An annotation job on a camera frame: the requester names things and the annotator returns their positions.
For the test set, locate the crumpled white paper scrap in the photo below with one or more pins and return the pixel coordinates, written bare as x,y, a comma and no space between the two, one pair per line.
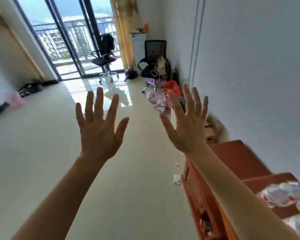
176,179

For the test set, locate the beige curtain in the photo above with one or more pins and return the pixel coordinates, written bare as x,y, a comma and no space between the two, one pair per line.
20,47
125,34

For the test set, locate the orange cup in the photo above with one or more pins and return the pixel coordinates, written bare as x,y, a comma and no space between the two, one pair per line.
146,27

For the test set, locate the red cloth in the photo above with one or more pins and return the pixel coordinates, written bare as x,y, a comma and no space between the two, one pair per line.
172,87

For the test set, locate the person's left forearm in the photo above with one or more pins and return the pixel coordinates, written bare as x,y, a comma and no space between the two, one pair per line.
60,202

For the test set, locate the black mesh office chair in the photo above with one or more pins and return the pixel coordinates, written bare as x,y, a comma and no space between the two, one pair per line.
153,48

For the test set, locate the beige bag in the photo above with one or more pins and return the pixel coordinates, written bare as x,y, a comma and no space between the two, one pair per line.
161,66

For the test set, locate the person's right hand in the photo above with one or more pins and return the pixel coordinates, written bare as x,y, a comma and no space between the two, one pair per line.
190,132

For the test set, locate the black jacket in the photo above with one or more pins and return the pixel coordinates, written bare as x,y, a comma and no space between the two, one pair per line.
107,44

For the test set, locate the small black bag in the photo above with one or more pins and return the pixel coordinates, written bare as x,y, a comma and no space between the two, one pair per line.
131,74

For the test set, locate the pink plastic basket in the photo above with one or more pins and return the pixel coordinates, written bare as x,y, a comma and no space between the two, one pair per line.
13,99

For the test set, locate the person's right forearm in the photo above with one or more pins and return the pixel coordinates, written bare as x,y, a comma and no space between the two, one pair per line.
240,197

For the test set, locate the orange wooden cabinet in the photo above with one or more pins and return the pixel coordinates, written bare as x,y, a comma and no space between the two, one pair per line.
240,157

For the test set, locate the black-framed sliding glass door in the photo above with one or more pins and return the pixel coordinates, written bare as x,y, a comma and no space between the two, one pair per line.
65,34

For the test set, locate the cluster of dark shoes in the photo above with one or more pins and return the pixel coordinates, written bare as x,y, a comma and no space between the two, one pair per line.
30,88

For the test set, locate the white wall conduit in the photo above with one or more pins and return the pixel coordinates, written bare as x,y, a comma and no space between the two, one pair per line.
194,34
201,22

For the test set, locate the pink cloth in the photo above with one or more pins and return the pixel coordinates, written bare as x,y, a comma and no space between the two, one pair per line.
157,101

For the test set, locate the person's left hand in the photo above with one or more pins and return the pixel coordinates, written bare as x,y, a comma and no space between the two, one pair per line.
97,137

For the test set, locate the small white fridge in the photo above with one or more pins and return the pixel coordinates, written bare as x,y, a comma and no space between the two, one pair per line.
138,47

